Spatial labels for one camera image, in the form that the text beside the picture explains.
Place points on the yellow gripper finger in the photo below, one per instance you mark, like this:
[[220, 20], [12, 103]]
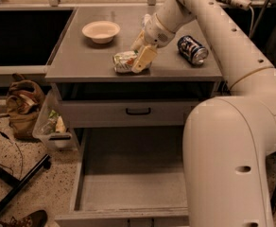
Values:
[[139, 43], [145, 55]]

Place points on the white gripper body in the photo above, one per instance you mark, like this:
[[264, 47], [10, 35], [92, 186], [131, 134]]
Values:
[[154, 32]]

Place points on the green white 7up can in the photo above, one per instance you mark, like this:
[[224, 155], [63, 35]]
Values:
[[123, 61]]

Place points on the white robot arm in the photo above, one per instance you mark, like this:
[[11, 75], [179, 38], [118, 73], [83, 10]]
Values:
[[226, 139]]

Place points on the blue pepsi can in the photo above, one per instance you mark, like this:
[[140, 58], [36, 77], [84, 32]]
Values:
[[192, 50]]

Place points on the grey drawer cabinet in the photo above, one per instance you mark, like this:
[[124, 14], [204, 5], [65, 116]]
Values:
[[83, 70]]

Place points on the closed grey top drawer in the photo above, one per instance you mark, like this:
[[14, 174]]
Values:
[[125, 113]]

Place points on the open grey middle drawer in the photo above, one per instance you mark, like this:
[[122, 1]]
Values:
[[129, 177]]

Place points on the white paper bowl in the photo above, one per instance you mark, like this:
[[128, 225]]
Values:
[[101, 32]]

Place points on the clear plastic storage bin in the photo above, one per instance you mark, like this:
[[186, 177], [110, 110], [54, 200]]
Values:
[[50, 128]]

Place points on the brown fabric bag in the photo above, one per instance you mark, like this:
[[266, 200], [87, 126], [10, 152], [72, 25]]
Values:
[[24, 102]]

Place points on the black metal stand legs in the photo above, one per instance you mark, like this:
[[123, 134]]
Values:
[[18, 184]]

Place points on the brown shoe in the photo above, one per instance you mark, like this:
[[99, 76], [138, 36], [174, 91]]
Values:
[[36, 219]]

